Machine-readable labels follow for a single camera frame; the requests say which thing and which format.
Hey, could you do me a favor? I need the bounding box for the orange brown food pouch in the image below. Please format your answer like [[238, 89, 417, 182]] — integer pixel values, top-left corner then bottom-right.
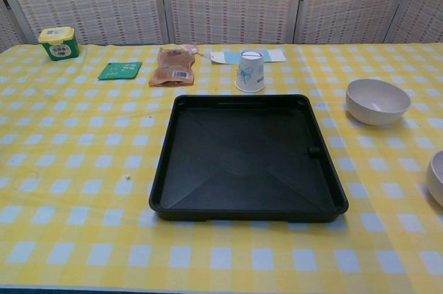
[[148, 47, 197, 88]]

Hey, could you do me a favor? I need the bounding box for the woven folding screen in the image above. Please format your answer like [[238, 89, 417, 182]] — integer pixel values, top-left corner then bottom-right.
[[0, 0, 443, 53]]

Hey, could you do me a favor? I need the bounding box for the yellow white checked tablecloth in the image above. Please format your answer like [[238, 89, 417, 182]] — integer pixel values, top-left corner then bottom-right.
[[0, 43, 443, 291]]

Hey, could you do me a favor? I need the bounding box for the blue and white card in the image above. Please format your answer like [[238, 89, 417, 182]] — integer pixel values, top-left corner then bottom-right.
[[210, 49, 287, 66]]

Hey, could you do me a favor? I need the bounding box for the black square plastic tray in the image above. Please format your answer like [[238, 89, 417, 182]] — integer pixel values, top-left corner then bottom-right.
[[148, 94, 350, 223]]

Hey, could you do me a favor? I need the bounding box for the beige plastic bowl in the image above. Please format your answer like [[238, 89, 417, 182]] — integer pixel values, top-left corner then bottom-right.
[[345, 78, 412, 126], [426, 150, 443, 208]]

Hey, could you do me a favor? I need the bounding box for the green flat sachet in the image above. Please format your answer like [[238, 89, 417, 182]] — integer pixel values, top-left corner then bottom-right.
[[98, 61, 143, 81]]

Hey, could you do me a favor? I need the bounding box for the white paper cup blue print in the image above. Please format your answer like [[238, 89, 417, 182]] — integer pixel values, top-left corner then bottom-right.
[[235, 50, 266, 93]]

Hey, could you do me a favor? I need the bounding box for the green tub yellow lid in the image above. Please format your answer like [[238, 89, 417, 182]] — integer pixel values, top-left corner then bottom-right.
[[37, 26, 80, 62]]

